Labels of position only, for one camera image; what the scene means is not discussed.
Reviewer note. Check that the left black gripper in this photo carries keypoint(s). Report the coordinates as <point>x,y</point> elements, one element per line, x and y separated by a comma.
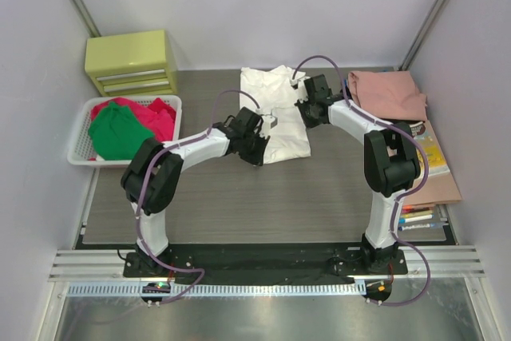
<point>252,146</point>

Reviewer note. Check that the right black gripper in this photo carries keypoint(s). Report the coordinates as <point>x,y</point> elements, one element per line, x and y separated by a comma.
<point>308,109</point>

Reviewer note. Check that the white printed t shirt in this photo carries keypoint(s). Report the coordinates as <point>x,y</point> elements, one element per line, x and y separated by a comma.
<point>271,90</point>

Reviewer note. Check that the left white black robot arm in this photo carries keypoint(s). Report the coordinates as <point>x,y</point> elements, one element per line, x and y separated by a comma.
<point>151,180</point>

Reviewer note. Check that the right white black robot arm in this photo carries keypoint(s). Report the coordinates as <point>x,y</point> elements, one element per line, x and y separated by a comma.
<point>390,163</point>

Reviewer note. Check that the black folded t shirt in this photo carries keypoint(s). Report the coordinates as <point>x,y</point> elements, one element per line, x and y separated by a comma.
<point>346,91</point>

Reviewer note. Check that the pink folded t shirt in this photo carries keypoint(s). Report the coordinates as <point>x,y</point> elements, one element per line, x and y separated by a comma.
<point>391,93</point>

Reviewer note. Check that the red t shirt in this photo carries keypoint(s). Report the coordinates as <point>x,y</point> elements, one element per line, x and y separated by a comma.
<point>157,116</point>

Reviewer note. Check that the yellow picture book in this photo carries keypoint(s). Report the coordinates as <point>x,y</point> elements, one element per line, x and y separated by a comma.
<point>424,134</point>

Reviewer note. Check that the yellow-green drawer box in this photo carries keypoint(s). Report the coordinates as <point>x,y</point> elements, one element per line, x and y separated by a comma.
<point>139,63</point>

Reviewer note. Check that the green t shirt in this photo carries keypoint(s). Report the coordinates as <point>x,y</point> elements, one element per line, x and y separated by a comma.
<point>116,134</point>

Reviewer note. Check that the yellow marker pen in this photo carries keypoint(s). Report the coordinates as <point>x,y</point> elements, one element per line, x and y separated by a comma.
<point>417,214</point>

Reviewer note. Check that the red marker pen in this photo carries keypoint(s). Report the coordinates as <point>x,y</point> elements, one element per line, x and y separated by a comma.
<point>413,209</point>

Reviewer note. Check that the brown cardboard sheet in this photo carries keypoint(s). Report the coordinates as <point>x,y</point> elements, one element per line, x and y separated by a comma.
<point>437,190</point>

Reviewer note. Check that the dark blue marker pen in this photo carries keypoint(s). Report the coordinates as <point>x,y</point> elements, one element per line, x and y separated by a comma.
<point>421,226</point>

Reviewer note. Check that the white plastic basket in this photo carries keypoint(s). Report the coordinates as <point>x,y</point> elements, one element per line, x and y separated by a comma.
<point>81,150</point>

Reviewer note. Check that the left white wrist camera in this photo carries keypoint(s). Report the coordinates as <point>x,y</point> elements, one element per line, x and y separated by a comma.
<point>268,121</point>

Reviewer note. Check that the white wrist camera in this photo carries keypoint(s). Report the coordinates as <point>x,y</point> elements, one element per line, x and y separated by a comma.
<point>298,88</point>
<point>268,121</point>

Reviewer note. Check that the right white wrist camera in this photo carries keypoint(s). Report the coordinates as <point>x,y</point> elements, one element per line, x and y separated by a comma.
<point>298,88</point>

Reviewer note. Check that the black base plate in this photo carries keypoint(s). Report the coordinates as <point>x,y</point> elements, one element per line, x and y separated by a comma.
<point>281,264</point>

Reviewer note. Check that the white slotted cable duct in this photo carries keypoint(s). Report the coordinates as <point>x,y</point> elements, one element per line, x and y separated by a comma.
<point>164,290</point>

